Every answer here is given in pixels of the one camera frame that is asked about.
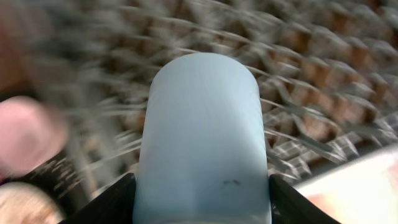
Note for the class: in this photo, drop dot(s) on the light blue cup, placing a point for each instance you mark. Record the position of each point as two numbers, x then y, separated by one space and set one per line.
203 153

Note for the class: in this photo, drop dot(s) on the grey plate with food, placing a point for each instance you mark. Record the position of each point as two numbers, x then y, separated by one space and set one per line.
23 203

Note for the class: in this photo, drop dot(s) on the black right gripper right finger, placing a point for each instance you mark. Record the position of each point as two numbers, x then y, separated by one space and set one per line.
288 206

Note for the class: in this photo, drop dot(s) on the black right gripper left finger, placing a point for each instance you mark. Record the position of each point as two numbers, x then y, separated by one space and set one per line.
114 206

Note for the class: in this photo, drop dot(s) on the round black tray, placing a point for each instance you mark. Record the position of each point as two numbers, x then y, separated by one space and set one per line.
59 179

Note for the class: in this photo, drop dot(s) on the grey dishwasher rack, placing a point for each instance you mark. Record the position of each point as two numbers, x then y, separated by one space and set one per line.
326 70

